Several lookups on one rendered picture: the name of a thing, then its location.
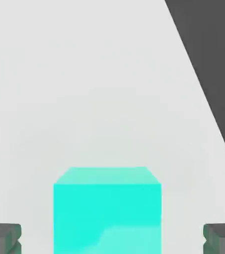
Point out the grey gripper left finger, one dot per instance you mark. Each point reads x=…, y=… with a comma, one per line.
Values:
x=1, y=238

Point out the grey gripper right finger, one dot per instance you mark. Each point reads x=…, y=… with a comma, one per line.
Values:
x=222, y=239

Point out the small cyan cube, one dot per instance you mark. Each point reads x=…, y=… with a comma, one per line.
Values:
x=107, y=208

